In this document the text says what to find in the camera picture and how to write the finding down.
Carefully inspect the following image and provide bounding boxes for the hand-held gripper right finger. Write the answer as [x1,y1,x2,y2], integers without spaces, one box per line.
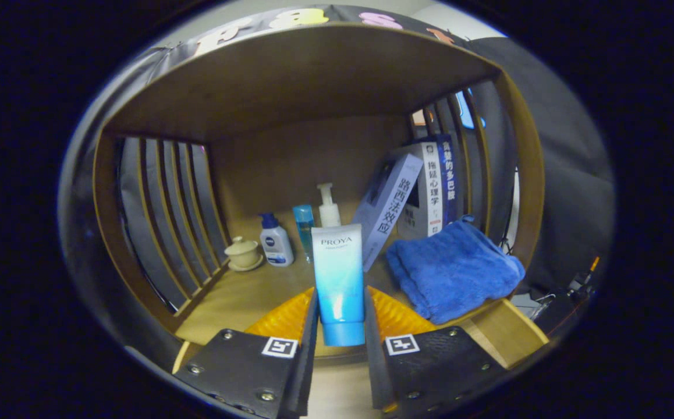
[363,285,509,415]

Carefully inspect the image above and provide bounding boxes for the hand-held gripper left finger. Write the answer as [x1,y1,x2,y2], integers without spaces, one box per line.
[173,288,320,418]

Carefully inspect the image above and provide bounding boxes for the blue and white cosmetic tube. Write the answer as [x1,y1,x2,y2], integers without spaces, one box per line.
[311,224,367,347]

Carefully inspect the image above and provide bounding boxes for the wooden countertop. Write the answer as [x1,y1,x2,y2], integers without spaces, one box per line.
[174,201,524,356]

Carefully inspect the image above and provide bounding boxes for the wooden cabinet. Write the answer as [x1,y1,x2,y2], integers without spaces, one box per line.
[93,23,550,373]

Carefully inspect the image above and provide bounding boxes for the folded blue towel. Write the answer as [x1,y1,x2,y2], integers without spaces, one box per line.
[385,215,527,325]

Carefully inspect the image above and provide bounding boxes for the cream lidded teacup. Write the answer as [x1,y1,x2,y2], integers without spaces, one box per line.
[224,236,264,272]

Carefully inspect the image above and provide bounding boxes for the white bottle with blue cap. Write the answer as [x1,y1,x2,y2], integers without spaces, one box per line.
[258,212,295,267]

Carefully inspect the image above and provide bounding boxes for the teal clear bottle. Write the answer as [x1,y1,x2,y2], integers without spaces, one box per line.
[292,204,316,262]

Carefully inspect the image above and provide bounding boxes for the black device with orange tip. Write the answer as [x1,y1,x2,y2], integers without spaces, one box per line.
[567,256,602,300]

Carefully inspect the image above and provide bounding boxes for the lavender book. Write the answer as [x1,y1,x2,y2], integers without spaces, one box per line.
[352,152,425,273]

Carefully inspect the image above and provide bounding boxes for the white pump bottle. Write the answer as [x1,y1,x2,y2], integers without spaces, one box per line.
[316,183,342,229]

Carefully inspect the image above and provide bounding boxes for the white book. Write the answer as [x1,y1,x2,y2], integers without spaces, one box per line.
[396,141,445,239]

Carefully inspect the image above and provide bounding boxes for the dark blue book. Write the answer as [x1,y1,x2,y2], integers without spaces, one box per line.
[435,134,459,225]

